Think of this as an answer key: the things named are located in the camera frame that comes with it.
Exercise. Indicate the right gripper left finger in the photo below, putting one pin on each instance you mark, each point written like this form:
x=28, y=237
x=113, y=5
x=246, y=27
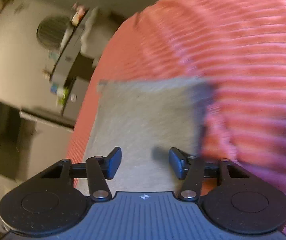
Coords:
x=112, y=163

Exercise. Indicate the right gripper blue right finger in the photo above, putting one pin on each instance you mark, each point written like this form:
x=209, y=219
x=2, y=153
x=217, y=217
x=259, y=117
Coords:
x=178, y=161

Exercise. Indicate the grey sweatpants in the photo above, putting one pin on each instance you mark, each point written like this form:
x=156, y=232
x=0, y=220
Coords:
x=145, y=119

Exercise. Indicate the grey cabinet with knob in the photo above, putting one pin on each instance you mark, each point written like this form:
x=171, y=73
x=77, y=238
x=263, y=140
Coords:
x=76, y=92

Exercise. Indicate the grey dressing table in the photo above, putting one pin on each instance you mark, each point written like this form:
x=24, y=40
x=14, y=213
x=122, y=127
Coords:
x=70, y=63

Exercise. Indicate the red ribbed bedspread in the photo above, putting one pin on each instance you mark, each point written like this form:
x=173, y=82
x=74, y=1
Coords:
x=239, y=46

